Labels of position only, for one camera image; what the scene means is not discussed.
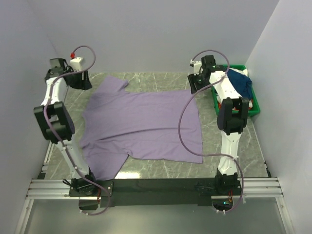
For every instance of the purple t shirt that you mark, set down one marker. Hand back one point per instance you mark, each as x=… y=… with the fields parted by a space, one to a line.
x=143 y=125

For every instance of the aluminium rail frame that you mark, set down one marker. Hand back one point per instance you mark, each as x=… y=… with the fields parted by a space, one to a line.
x=48 y=208

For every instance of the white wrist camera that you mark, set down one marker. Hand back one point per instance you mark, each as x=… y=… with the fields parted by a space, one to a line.
x=196 y=66
x=76 y=62

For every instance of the dark blue t shirt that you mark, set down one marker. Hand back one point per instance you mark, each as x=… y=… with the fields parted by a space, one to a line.
x=241 y=83

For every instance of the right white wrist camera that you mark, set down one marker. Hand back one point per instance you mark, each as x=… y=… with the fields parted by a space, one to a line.
x=196 y=66

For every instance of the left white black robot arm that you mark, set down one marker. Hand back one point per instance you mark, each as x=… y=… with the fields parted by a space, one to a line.
x=58 y=127

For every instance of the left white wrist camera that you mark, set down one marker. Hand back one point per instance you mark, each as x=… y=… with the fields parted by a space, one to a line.
x=76 y=62

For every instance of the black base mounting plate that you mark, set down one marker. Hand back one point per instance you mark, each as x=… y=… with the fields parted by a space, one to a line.
x=178 y=191

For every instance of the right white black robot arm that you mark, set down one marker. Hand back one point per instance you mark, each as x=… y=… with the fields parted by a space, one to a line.
x=231 y=120

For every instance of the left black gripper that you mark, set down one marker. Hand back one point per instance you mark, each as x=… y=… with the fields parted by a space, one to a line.
x=85 y=84

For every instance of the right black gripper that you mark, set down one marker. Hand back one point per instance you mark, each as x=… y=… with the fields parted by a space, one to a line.
x=192 y=79

